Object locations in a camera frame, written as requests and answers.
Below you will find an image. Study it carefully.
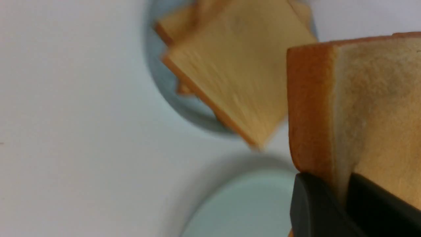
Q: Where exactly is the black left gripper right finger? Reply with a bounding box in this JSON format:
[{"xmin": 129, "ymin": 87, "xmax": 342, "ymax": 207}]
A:
[{"xmin": 346, "ymin": 173, "xmax": 421, "ymax": 237}]

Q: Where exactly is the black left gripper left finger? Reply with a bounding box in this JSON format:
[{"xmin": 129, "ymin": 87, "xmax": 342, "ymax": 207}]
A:
[{"xmin": 290, "ymin": 173, "xmax": 366, "ymax": 237}]

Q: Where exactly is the mint green plate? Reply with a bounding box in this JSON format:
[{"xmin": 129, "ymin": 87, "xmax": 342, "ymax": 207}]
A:
[{"xmin": 181, "ymin": 169, "xmax": 296, "ymax": 237}]

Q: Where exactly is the light blue plate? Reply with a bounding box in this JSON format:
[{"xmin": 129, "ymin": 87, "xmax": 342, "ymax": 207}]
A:
[{"xmin": 143, "ymin": 0, "xmax": 319, "ymax": 135}]

